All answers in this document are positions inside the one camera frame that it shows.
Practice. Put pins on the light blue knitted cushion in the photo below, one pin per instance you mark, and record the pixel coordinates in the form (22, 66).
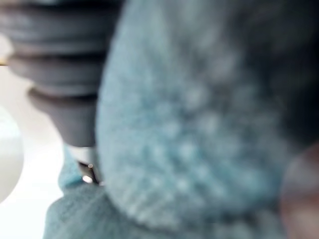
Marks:
(179, 129)

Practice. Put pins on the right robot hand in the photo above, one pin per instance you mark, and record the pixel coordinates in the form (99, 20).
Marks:
(57, 62)

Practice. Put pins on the white round object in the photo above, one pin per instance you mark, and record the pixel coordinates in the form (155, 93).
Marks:
(8, 154)

